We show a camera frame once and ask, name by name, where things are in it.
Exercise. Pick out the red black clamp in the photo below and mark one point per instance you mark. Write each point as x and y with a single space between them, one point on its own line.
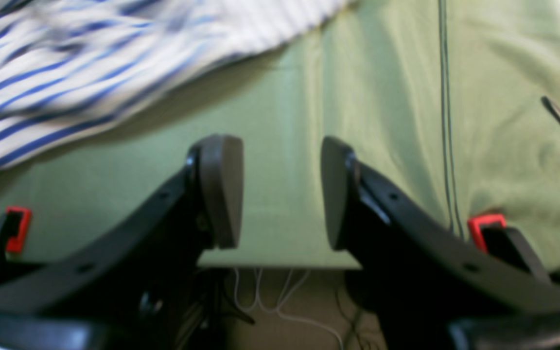
14 226
492 235

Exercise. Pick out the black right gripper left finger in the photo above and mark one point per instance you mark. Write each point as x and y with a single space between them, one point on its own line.
129 289

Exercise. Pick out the red black clamp right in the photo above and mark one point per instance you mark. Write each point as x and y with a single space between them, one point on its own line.
492 235

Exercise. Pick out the green table cloth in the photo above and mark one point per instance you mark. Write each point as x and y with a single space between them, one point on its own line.
441 96

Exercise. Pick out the red black clamp left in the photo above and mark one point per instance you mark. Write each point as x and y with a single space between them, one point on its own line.
14 226

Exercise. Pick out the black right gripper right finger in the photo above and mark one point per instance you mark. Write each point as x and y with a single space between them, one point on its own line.
429 289

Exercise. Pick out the blue white striped t-shirt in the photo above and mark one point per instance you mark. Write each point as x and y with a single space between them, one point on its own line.
72 69

